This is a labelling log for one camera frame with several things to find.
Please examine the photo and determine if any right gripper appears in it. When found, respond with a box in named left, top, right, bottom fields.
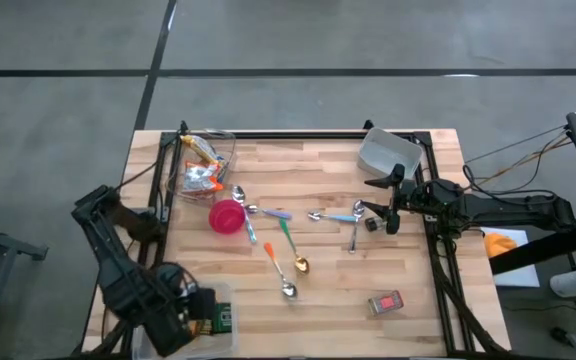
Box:
left=360, top=163, right=419, bottom=236

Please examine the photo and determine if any plain silver spoon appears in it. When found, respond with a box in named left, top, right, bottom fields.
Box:
left=348, top=199, right=367, bottom=255

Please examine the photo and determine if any spoon light blue handle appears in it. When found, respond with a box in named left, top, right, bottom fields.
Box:
left=307, top=210, right=358, bottom=224

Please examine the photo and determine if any red patterned spice tin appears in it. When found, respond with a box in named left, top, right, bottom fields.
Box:
left=367, top=290, right=405, bottom=318

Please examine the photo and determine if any orange ramen packet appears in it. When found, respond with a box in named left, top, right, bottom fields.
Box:
left=182, top=159, right=225, bottom=195

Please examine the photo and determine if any soy sauce ramen packet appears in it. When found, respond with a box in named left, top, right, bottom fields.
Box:
left=212, top=155, right=230, bottom=185

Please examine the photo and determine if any yellow ramen packet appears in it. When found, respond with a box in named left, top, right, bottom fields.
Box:
left=180, top=133, right=222, bottom=166

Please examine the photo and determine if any green pepper tin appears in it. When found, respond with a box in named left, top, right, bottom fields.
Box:
left=211, top=301, right=233, bottom=335

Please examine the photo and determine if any grey plastic bin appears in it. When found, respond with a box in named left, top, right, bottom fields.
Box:
left=356, top=126, right=424, bottom=182

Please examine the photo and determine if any large clear plastic bin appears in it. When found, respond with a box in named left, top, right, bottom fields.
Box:
left=131, top=282, right=239, bottom=360

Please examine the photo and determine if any pink plastic bowl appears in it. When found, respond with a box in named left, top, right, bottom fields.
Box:
left=208, top=198, right=247, bottom=236

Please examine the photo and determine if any orange cloth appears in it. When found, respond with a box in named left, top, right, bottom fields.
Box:
left=483, top=232, right=518, bottom=259

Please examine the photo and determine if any white paper sheet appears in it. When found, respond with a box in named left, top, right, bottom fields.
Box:
left=480, top=227, right=542, bottom=289

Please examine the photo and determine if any small clear plastic container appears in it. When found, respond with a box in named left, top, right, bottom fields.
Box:
left=167, top=130, right=239, bottom=204

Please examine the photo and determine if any black diagonal beam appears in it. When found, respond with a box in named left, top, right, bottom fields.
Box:
left=490, top=214, right=576, bottom=276

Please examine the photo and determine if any small black floor object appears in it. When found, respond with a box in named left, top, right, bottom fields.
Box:
left=550, top=325, right=576, bottom=354

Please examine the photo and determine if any silver spoon orange handle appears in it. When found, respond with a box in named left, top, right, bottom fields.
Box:
left=262, top=242, right=299, bottom=301

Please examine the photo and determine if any spoon blue white striped handle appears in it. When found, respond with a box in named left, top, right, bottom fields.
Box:
left=231, top=184, right=258, bottom=245

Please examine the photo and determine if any gold spoon green handle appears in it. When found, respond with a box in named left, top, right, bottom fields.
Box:
left=278, top=218, right=312, bottom=276

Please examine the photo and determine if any spoon purple handle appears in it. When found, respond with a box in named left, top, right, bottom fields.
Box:
left=245, top=203, right=293, bottom=221

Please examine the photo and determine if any black aluminium table frame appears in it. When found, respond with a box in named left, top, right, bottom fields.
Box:
left=147, top=119, right=499, bottom=359

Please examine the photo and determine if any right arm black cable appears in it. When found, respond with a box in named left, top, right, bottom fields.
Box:
left=461, top=162, right=559, bottom=199

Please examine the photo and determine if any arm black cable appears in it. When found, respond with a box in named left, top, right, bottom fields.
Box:
left=461, top=162, right=559, bottom=199
left=115, top=159, right=164, bottom=194

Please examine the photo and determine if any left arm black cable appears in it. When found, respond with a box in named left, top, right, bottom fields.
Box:
left=115, top=159, right=164, bottom=194

